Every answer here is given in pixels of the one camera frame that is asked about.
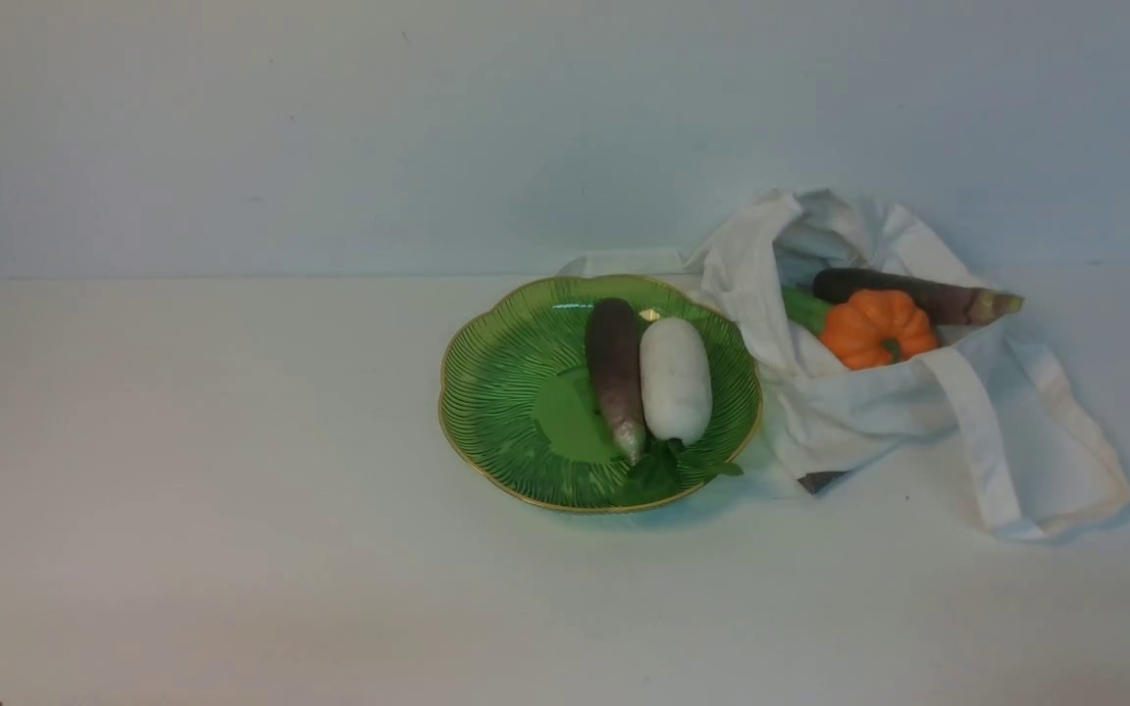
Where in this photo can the orange toy pumpkin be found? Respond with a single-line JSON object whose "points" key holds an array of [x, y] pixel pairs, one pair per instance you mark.
{"points": [[877, 328]]}

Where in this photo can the dark purple eggplant in bag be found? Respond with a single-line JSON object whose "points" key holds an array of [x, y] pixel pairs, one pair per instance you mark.
{"points": [[945, 304]]}

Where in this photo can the white cloth tote bag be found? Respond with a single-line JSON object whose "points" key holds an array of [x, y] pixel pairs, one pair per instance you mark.
{"points": [[1038, 463]]}

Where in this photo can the purple eggplant on plate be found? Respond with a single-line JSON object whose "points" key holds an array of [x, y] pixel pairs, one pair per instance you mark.
{"points": [[612, 348]]}

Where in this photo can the green scalloped plate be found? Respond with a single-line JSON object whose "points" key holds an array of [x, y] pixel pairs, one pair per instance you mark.
{"points": [[516, 402]]}

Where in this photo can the white radish with leaves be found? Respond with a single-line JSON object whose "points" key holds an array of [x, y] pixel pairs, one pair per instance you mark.
{"points": [[656, 431]]}

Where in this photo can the green cucumber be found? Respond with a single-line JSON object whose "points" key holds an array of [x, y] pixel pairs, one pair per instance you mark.
{"points": [[805, 310]]}

